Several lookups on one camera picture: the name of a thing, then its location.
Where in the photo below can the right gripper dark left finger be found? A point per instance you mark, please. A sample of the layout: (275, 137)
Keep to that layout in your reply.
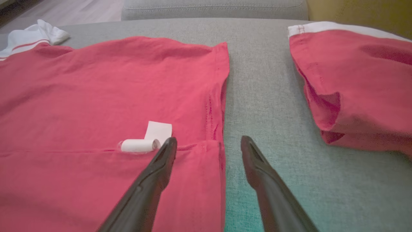
(145, 196)

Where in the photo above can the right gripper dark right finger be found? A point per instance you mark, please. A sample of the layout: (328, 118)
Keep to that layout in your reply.
(273, 199)

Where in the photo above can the red shirt with white collar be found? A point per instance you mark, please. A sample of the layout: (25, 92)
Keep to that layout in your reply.
(96, 90)

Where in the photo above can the red shorts with white trim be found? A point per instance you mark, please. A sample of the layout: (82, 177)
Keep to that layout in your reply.
(363, 80)

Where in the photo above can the grey fabric sofa seat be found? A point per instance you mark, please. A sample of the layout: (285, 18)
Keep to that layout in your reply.
(264, 80)

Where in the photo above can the grey sofa cushion block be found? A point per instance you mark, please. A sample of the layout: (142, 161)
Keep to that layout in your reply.
(209, 9)

